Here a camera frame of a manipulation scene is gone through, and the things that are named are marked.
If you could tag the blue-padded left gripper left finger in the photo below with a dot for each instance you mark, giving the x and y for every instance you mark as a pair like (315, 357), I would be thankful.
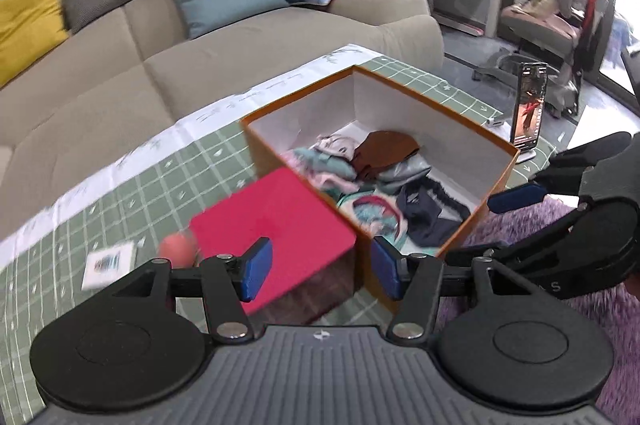
(249, 271)

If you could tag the green checkered tablecloth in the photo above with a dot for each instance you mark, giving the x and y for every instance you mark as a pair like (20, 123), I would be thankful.
(156, 190)

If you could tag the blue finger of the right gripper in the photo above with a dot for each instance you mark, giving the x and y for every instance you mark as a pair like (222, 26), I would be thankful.
(515, 198)

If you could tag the grey shiny cloth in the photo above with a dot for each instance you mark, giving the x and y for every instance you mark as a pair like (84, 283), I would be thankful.
(400, 174)

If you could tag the teal knitted sock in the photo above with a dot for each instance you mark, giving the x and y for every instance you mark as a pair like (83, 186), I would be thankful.
(376, 214)

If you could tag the white grey sock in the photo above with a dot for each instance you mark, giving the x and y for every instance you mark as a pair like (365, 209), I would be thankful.
(337, 145)

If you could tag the pink knitted sock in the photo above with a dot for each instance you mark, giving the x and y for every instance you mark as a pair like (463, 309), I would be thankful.
(322, 181)

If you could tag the purple fluffy sleeve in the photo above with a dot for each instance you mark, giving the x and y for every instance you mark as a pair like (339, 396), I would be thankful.
(521, 350)

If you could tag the yellow cushion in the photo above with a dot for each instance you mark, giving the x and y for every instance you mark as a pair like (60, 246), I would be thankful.
(29, 30)

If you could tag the red box lid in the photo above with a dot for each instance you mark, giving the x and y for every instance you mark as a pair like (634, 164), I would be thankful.
(306, 235)

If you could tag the beige fabric sofa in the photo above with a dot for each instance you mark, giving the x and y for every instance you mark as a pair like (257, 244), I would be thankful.
(133, 72)

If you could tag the dark navy cloth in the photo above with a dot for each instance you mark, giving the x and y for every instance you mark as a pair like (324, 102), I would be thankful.
(433, 216)

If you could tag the grey office chair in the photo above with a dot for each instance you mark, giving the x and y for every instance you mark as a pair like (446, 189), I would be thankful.
(576, 31)

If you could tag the dark red cloth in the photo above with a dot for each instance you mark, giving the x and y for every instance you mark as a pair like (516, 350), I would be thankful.
(380, 151)

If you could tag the pink ball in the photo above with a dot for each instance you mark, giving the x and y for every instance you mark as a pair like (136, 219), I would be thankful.
(180, 249)

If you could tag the small white card box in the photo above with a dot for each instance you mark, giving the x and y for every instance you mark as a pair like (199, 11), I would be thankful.
(106, 266)

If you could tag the orange cardboard box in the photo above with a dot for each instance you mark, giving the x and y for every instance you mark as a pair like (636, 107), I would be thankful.
(471, 162)

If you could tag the pale teal sock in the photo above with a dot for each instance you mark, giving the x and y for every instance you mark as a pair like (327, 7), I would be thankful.
(319, 162)

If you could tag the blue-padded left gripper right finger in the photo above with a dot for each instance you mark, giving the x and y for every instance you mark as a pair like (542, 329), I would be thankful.
(396, 272)

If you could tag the smartphone on stand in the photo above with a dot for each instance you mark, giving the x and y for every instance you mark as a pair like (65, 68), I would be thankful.
(527, 115)

